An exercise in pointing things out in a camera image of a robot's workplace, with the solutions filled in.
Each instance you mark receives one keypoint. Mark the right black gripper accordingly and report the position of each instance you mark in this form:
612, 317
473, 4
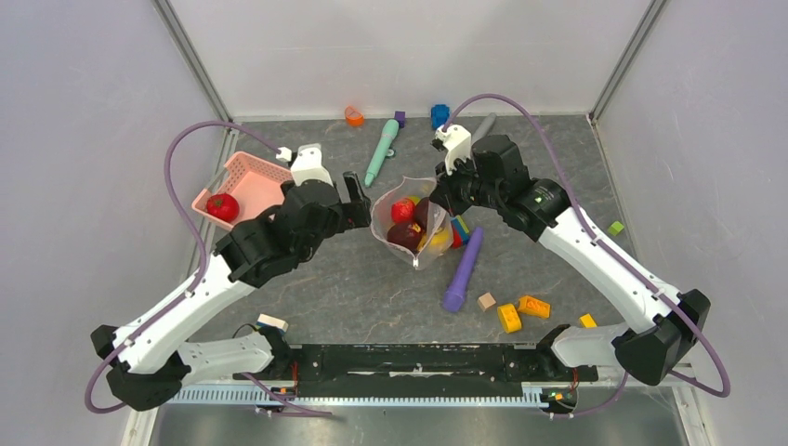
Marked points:
443, 192

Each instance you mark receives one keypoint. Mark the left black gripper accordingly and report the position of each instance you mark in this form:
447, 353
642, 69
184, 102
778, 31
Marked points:
356, 212

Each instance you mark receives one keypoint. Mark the clear zip top bag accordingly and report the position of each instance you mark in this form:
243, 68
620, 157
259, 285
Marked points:
416, 189

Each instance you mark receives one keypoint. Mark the dark red mangosteen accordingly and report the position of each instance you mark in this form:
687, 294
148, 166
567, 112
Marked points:
422, 213
406, 235

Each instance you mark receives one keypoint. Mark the yellow pear toy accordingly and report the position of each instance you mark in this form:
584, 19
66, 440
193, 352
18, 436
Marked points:
439, 242

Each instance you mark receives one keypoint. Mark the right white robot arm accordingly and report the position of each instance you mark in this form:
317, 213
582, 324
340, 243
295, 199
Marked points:
660, 323

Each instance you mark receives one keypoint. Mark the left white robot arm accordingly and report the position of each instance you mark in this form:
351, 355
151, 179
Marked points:
148, 361

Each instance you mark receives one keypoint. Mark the multicolour brick stack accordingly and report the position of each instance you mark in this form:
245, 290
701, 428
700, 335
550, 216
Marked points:
461, 232

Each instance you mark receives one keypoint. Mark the blue toy car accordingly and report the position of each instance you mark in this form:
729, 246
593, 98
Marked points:
439, 115

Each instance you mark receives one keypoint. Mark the mint green toy microphone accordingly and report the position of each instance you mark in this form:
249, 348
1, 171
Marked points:
389, 132

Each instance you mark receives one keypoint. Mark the orange semicircle block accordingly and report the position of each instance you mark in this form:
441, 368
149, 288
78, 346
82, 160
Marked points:
353, 117

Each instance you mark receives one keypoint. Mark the purple cube block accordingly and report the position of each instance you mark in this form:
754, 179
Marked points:
400, 118

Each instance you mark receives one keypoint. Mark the pink plastic basket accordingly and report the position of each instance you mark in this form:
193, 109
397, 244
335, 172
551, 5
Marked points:
253, 182

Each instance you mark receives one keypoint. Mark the tan wooden cube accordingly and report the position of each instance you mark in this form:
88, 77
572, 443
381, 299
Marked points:
486, 301

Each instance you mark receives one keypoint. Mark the purple toy microphone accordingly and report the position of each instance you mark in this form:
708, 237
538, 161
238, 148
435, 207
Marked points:
455, 294

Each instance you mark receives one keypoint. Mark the lime green cube block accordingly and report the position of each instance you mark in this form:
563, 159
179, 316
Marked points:
615, 228

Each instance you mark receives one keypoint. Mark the orange toy brick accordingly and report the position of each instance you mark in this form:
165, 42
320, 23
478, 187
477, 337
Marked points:
532, 306

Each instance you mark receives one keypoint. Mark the yellow toy brick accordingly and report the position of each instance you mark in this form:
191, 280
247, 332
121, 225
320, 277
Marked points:
509, 318

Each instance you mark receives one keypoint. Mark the yellow flat block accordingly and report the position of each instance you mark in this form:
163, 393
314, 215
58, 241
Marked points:
587, 321

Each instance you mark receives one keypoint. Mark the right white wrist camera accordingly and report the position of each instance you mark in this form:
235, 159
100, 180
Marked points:
456, 141

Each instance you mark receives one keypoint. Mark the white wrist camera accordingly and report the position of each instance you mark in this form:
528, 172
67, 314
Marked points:
305, 164
456, 141

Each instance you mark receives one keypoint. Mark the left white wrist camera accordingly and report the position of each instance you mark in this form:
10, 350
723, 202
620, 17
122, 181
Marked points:
305, 164

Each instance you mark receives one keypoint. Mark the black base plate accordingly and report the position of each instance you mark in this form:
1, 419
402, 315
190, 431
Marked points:
419, 370

